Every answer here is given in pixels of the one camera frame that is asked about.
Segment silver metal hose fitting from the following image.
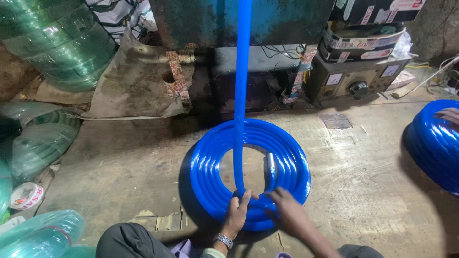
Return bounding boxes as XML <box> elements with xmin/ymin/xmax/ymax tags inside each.
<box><xmin>263</xmin><ymin>153</ymin><xmax>277</xmax><ymax>181</ymax></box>

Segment clear plastic bag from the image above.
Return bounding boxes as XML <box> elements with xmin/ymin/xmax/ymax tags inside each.
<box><xmin>390</xmin><ymin>30</ymin><xmax>414</xmax><ymax>59</ymax></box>

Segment dirty brown sack cloth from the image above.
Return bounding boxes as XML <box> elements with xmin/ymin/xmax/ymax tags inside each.
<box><xmin>34</xmin><ymin>27</ymin><xmax>196</xmax><ymax>120</ymax></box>

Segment person's left hand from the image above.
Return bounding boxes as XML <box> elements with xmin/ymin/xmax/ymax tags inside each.
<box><xmin>220</xmin><ymin>189</ymin><xmax>260</xmax><ymax>238</ymax></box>

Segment grey control box with knob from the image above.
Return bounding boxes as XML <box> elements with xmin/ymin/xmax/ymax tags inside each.
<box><xmin>305</xmin><ymin>54</ymin><xmax>413</xmax><ymax>108</ymax></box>

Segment blue ribbed hose coil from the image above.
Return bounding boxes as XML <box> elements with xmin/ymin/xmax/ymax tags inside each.
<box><xmin>189</xmin><ymin>0</ymin><xmax>312</xmax><ymax>232</ymax></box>

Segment bundle of loose wires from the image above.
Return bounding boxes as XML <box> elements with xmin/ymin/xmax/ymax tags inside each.
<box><xmin>405</xmin><ymin>54</ymin><xmax>459</xmax><ymax>99</ymax></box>

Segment taped cable bundle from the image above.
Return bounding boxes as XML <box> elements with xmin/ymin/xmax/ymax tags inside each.
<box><xmin>281</xmin><ymin>45</ymin><xmax>319</xmax><ymax>105</ymax></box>

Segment white and red tape roll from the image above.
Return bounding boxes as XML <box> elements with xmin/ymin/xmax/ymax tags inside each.
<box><xmin>9</xmin><ymin>182</ymin><xmax>44</xmax><ymax>211</ymax></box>

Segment black printed cardboard box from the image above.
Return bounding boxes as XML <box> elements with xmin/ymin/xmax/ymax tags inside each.
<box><xmin>328</xmin><ymin>0</ymin><xmax>427</xmax><ymax>26</ymax></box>
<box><xmin>317</xmin><ymin>22</ymin><xmax>407</xmax><ymax>64</ymax></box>

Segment teal rusty metal machine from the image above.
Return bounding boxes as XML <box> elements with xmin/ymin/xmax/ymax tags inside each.
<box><xmin>149</xmin><ymin>0</ymin><xmax>336</xmax><ymax>115</ymax></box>

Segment large green hose coil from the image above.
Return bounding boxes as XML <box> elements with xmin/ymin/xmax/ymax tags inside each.
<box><xmin>0</xmin><ymin>0</ymin><xmax>117</xmax><ymax>93</ymax></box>

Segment person's right hand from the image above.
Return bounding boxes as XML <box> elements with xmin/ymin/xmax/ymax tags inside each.
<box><xmin>264</xmin><ymin>187</ymin><xmax>313</xmax><ymax>239</ymax></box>

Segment person's grey trousers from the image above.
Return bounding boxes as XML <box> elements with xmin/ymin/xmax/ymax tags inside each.
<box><xmin>95</xmin><ymin>222</ymin><xmax>386</xmax><ymax>258</ymax></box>

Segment green hose coil in plastic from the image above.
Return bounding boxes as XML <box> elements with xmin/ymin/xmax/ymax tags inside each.
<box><xmin>0</xmin><ymin>102</ymin><xmax>82</xmax><ymax>183</ymax></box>
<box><xmin>0</xmin><ymin>210</ymin><xmax>97</xmax><ymax>258</ymax></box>

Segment silver metal wristwatch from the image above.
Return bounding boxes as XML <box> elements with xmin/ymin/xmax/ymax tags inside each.
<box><xmin>214</xmin><ymin>233</ymin><xmax>234</xmax><ymax>250</ymax></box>

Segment wrapped blue hose coil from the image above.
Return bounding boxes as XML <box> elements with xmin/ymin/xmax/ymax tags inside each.
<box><xmin>405</xmin><ymin>100</ymin><xmax>459</xmax><ymax>197</ymax></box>

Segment pink paper packet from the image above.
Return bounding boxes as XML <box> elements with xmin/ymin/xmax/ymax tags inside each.
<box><xmin>387</xmin><ymin>70</ymin><xmax>417</xmax><ymax>91</ymax></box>

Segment small wooden piece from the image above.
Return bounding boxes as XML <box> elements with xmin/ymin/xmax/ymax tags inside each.
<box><xmin>390</xmin><ymin>82</ymin><xmax>418</xmax><ymax>99</ymax></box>

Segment striped white cloth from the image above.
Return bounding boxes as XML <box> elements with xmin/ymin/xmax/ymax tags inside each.
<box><xmin>84</xmin><ymin>0</ymin><xmax>158</xmax><ymax>45</ymax></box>

